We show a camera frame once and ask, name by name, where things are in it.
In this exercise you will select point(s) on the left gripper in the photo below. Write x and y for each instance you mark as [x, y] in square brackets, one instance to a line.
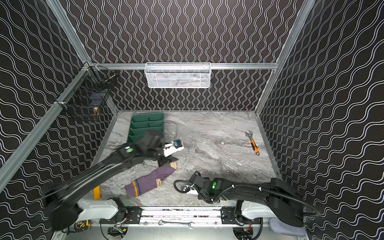
[163, 159]

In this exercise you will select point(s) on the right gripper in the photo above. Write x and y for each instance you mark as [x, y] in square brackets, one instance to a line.
[196, 181]

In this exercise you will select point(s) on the green divided plastic tray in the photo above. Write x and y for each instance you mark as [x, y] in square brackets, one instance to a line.
[141, 123]

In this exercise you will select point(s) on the purple striped sock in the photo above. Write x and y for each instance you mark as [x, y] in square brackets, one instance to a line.
[145, 184]

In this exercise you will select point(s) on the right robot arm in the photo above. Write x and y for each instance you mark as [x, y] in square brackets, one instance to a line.
[285, 203]

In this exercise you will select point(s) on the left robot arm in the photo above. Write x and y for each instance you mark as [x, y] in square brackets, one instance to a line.
[65, 203]

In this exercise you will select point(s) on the silver combination wrench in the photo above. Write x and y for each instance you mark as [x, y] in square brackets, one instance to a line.
[188, 225]

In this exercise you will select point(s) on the brass padlock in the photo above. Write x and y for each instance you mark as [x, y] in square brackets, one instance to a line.
[96, 111]

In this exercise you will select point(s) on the yellow plastic block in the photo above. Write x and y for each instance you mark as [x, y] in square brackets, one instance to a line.
[97, 193]

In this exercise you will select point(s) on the grey cloth pad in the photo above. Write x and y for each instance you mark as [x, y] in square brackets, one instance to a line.
[279, 227]

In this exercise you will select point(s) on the yellow black tape measure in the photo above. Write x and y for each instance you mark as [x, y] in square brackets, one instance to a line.
[82, 226]

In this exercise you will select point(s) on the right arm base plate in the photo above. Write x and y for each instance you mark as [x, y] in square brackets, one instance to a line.
[231, 216]

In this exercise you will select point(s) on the aluminium front rail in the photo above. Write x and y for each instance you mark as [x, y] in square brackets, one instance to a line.
[200, 216]

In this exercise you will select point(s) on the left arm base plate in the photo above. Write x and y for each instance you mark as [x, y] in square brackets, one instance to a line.
[131, 215]

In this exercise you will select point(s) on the white mesh wall basket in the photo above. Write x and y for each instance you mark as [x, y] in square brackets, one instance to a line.
[178, 75]

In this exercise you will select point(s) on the orange handled adjustable wrench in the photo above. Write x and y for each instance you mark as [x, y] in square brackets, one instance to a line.
[249, 134]

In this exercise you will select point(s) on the black wire wall basket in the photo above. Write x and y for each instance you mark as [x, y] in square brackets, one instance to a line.
[92, 91]

